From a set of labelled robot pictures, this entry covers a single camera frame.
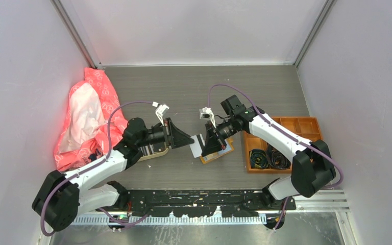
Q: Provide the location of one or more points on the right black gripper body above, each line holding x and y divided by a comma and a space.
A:
226, 128

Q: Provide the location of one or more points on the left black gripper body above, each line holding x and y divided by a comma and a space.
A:
155, 135

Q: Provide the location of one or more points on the gold VIP card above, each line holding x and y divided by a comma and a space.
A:
211, 157

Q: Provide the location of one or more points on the orange leather card holder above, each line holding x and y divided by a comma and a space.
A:
229, 148

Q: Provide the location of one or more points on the white striped card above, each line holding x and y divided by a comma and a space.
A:
197, 146

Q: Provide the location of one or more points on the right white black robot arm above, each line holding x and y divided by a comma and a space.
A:
312, 167

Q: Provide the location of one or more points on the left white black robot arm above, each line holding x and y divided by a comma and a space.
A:
64, 196

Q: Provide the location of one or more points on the cards in beige tray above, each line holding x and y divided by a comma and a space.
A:
152, 149

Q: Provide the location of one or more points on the beige oval card tray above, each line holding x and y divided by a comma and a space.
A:
143, 158

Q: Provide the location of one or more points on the rolled dark belt left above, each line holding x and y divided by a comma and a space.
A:
258, 159

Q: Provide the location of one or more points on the rolled dark belt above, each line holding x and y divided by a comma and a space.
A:
258, 159
277, 160

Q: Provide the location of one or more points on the orange wooden compartment tray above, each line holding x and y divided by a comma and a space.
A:
262, 134

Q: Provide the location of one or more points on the rolled dark belt right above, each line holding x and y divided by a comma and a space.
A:
277, 160

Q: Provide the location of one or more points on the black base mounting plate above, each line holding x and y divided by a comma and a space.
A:
197, 207

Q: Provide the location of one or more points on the pink white crumpled cloth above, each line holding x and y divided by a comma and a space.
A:
90, 122

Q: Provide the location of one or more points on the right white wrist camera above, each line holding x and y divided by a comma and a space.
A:
207, 114

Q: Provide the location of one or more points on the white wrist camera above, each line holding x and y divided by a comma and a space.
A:
207, 114
160, 111

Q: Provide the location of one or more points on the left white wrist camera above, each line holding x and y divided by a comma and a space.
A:
160, 111

